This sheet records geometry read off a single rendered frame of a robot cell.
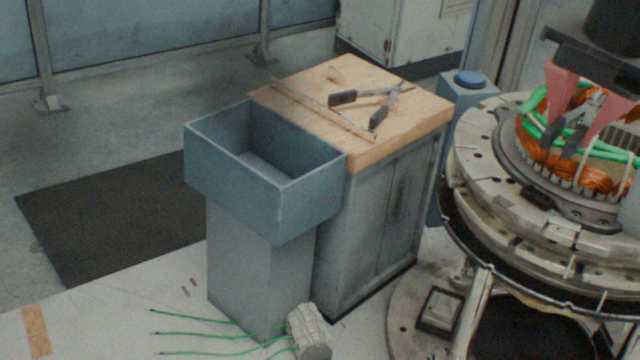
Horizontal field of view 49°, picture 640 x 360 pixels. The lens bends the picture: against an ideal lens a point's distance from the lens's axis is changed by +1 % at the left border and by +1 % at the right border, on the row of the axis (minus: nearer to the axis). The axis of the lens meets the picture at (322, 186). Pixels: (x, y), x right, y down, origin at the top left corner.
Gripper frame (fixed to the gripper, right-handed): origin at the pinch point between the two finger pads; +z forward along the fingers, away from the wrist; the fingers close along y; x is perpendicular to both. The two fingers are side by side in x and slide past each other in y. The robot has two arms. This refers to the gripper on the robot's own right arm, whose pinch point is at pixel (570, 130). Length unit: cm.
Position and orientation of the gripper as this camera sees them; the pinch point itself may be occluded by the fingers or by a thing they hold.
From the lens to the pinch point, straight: 64.8
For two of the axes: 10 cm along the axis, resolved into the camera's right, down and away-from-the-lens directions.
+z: -1.7, 7.4, 6.6
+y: 7.9, 5.0, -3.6
